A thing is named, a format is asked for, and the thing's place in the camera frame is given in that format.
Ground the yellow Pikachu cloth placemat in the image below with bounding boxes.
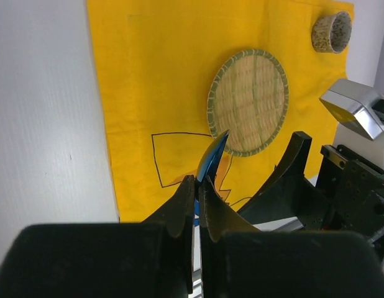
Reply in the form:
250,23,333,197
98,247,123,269
87,1,354,222

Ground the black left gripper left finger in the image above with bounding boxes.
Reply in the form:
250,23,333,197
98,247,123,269
0,175,195,297

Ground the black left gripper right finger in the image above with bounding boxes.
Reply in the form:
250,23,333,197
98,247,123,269
199,178,384,297

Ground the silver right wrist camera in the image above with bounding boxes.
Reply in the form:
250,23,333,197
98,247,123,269
319,79,384,140

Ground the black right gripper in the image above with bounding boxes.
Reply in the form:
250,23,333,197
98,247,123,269
237,131,384,245

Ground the small grey ceramic cup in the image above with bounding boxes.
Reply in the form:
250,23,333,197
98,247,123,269
311,11,352,54

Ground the aluminium mounting rail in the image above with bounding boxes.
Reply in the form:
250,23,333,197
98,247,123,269
254,217,303,232

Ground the round woven bamboo plate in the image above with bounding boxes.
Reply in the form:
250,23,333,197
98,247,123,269
207,48,290,157

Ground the blue metal spoon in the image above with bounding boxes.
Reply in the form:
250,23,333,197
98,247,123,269
195,130,229,188

